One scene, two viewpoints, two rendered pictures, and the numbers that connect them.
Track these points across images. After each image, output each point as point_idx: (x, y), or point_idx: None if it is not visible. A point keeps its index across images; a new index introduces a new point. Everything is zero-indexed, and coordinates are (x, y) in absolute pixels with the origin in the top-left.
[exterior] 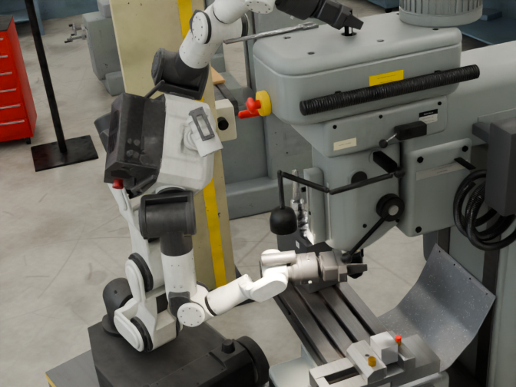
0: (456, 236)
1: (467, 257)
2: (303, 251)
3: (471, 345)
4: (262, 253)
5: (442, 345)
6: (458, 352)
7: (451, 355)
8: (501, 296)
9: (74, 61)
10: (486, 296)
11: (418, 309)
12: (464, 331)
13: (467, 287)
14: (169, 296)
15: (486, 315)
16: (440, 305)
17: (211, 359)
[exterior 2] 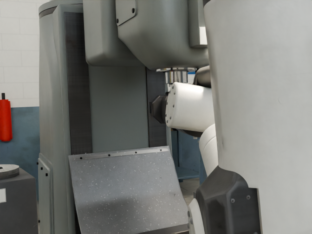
0: (102, 123)
1: (122, 136)
2: (23, 195)
3: None
4: (178, 88)
5: (169, 218)
6: (185, 208)
7: (185, 215)
8: (169, 144)
9: None
10: (161, 152)
11: (110, 222)
12: (169, 193)
13: (139, 161)
14: None
15: (174, 164)
16: (126, 199)
17: None
